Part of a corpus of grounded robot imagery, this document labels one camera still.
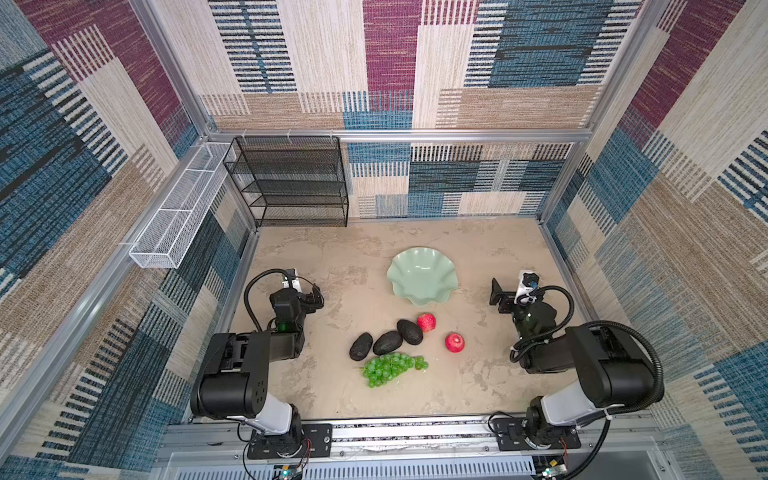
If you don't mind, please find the red fake apple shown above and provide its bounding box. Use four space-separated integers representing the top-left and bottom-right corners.
445 332 466 353
417 314 437 333

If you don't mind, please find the dark fake avocado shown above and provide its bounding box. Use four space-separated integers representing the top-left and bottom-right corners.
349 332 374 362
373 330 403 356
396 319 424 345

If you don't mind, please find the green fake grape bunch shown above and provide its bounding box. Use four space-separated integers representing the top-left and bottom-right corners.
360 352 429 388

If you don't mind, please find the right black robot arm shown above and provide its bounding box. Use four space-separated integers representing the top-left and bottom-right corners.
489 271 664 451

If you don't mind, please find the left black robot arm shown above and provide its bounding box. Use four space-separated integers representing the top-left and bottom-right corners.
190 286 324 458

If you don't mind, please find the light green scalloped bowl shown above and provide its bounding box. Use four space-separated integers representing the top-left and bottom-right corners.
386 247 459 307

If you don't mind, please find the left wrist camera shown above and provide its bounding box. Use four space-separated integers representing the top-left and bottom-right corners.
283 269 302 292

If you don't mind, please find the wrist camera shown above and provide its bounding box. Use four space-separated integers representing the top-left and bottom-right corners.
515 270 540 305
283 269 302 292

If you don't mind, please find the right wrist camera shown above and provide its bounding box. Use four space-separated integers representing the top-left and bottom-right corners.
515 270 540 305

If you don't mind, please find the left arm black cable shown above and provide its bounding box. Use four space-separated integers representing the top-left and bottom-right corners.
243 268 295 332

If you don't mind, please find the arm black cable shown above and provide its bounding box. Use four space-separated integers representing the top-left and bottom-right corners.
509 284 665 415
243 268 295 332

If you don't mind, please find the black wire shelf rack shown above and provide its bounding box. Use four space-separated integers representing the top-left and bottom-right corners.
223 136 349 228

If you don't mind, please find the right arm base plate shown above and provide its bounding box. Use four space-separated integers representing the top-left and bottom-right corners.
490 417 581 451

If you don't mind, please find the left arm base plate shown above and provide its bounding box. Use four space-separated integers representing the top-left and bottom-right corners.
245 423 333 460

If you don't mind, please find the white mesh wall basket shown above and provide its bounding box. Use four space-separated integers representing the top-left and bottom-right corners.
129 142 229 269

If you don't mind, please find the aluminium front rail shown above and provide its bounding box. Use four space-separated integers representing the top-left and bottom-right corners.
161 413 667 464

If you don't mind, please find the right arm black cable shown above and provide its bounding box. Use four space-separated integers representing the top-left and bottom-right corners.
509 284 665 415

